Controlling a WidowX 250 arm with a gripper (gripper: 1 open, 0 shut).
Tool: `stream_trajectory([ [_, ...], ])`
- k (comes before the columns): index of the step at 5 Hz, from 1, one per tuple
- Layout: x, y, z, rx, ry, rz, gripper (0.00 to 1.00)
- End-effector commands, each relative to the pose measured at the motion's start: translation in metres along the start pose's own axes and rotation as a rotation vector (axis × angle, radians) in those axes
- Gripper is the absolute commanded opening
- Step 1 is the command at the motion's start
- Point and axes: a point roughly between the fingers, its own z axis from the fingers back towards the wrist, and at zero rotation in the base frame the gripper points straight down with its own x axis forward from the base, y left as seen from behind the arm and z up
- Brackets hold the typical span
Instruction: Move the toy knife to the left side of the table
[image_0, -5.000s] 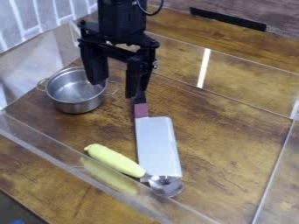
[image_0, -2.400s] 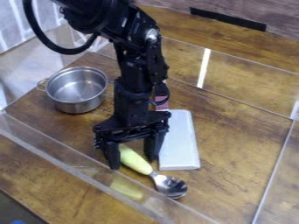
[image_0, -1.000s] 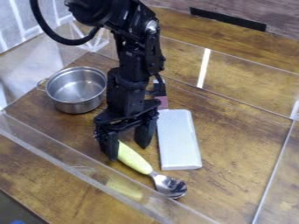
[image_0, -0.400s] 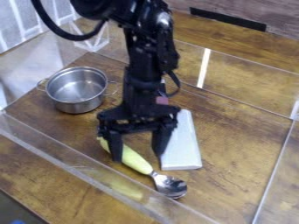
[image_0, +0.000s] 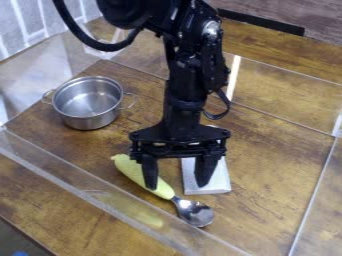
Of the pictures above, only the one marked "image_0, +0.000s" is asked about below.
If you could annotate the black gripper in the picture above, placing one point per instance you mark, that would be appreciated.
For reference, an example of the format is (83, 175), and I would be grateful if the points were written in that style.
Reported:
(152, 143)

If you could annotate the toy cleaver knife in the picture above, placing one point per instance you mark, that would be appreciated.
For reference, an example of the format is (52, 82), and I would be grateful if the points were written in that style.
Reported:
(205, 171)

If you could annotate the spoon with yellow handle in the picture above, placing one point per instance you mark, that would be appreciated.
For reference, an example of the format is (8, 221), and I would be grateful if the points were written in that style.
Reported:
(192, 212)

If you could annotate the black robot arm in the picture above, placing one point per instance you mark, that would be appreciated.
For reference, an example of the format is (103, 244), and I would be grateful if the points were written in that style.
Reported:
(188, 25)

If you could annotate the clear acrylic table barrier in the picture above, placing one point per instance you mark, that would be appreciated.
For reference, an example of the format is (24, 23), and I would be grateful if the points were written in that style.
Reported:
(67, 198)

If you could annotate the small steel pot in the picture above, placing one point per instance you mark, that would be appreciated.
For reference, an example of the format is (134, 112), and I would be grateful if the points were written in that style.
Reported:
(88, 102)

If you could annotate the black wall strip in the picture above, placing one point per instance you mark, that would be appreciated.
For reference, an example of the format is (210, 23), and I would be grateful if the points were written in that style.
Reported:
(262, 22)

